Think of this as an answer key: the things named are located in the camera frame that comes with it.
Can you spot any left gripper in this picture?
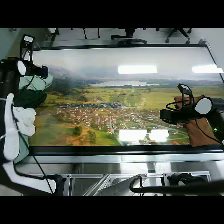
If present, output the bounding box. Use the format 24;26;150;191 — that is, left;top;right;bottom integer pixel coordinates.
31;64;50;80

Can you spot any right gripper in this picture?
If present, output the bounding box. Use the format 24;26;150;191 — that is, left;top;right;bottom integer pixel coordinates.
159;108;188;126

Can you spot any pale green garment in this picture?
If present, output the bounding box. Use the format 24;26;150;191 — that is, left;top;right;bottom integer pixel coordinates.
13;132;32;165
18;73;54;93

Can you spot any dark green garment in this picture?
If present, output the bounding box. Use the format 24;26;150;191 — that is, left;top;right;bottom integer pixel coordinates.
13;88;48;110

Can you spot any brown garment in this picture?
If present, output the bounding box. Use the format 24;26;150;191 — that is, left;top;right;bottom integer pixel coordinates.
173;94;222;148

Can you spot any white garment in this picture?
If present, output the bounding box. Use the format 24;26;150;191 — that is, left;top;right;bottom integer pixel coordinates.
12;105;37;138

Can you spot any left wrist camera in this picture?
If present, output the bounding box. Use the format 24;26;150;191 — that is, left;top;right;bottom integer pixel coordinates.
20;34;36;62

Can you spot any black cable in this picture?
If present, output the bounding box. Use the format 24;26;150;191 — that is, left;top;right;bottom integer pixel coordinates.
193;118;224;146
11;105;56;196

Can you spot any silver frame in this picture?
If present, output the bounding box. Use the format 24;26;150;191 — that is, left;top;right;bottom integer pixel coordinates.
13;152;224;197

